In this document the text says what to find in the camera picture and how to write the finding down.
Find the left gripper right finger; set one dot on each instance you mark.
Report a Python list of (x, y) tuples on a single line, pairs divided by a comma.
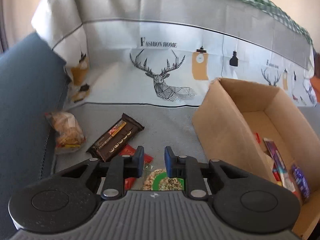
[(190, 170)]

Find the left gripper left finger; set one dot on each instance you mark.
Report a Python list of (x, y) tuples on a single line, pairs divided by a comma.
[(113, 187)]

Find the small red packet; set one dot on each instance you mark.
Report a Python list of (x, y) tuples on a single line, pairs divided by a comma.
[(136, 162)]

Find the dark chocolate biscuit pack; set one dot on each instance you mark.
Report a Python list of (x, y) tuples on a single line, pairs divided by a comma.
[(115, 138)]

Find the round puffed grain snack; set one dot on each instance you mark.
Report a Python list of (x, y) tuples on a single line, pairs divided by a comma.
[(159, 181)]

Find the clear bag of crackers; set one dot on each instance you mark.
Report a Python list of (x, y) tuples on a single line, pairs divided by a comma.
[(69, 136)]

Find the red snack bag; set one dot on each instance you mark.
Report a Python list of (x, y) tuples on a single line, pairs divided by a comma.
[(275, 172)]

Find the purple white tube pack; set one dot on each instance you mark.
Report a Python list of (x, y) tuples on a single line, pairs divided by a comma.
[(279, 165)]

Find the purple chocolate bar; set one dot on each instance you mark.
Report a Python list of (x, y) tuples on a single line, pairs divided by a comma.
[(301, 182)]

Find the brown cardboard box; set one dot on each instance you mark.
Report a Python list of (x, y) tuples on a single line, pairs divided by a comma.
[(233, 122)]

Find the grey printed sofa cover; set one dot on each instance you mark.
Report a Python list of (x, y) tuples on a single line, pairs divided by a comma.
[(158, 53)]

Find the blue sofa cushion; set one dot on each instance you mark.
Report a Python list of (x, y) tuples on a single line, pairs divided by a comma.
[(33, 83)]

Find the orange cushion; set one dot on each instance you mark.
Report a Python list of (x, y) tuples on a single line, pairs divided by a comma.
[(315, 82)]

